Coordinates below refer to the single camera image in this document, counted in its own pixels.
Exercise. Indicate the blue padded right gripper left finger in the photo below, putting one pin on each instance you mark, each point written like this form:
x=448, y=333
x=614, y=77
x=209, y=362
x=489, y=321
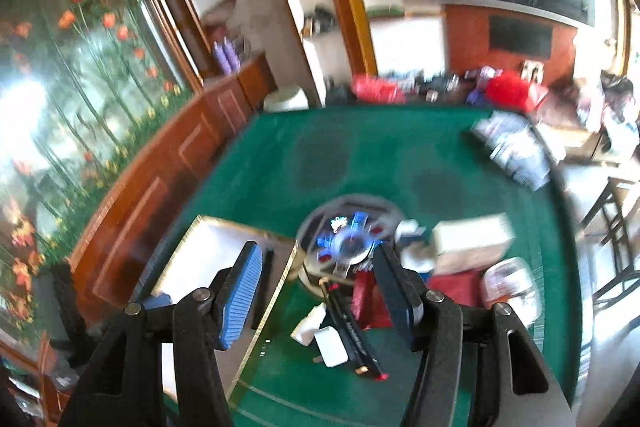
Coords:
x=122, y=383

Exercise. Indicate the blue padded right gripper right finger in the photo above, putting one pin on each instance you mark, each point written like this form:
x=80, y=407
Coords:
x=513, y=384

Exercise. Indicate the red packet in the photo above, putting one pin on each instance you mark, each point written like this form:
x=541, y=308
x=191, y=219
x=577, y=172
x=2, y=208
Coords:
x=370, y=310

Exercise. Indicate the black pen with red cap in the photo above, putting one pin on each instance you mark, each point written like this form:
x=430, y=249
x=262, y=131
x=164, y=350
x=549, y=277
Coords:
x=358, y=347

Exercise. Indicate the small white dropper bottle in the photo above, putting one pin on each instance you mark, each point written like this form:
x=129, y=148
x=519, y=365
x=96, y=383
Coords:
x=303, y=332

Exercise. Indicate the white medicine box with barcode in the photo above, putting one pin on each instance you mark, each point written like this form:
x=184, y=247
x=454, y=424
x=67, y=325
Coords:
x=412, y=247

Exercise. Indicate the white power adapter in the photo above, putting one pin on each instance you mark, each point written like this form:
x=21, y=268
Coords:
x=331, y=347

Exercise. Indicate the clear plastic container with lid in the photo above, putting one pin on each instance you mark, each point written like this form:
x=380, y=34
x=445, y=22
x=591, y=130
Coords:
x=511, y=281

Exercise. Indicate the red wooden cabinet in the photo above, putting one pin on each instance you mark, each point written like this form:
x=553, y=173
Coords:
x=117, y=243

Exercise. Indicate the white cardboard box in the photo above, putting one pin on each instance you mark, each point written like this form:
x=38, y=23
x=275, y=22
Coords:
x=470, y=244

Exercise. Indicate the black pen in tray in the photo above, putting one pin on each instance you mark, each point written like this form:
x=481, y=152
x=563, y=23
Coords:
x=262, y=289

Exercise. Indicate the round mahjong table centre console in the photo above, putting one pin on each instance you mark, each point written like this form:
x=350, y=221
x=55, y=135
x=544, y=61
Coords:
x=338, y=238

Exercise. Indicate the black metal chair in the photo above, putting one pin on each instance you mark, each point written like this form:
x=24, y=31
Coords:
x=618, y=207

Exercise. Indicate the stack of papers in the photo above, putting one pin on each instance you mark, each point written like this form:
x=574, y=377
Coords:
x=515, y=148

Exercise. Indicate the red bag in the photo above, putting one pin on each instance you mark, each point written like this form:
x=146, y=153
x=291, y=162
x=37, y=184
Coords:
x=510, y=91

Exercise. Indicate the white round bin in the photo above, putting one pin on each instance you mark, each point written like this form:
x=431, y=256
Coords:
x=287, y=99

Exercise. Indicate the floral painted glass panel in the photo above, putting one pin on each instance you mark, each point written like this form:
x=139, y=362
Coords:
x=84, y=86

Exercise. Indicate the purple bottles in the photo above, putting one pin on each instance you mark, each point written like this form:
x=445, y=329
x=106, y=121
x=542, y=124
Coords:
x=226, y=56

